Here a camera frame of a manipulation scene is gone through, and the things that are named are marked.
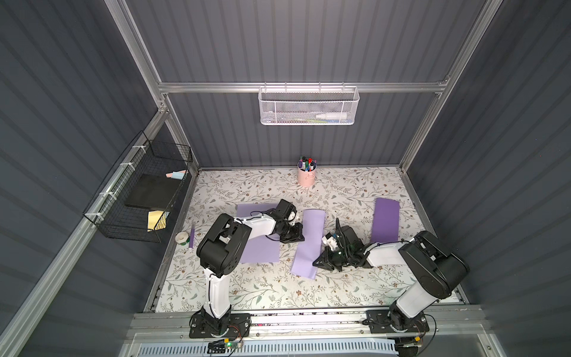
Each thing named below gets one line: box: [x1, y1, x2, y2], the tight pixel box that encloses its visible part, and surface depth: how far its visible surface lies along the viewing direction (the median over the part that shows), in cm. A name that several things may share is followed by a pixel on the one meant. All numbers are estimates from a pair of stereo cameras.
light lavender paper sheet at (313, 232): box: [290, 208, 326, 280], surface depth 93 cm
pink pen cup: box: [297, 156, 317, 189], surface depth 107 cm
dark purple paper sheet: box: [371, 197, 400, 244], surface depth 102 cm
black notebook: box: [124, 173, 183, 211], surface depth 75 cm
